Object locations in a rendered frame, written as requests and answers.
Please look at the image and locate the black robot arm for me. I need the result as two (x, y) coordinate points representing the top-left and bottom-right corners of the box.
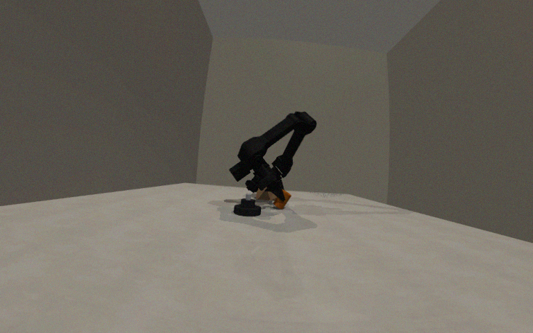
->
(229, 112), (316, 193)

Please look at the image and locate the orange-brown tapered knob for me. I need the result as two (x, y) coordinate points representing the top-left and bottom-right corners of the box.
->
(273, 190), (291, 209)

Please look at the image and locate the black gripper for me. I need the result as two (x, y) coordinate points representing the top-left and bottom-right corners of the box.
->
(254, 162), (285, 202)

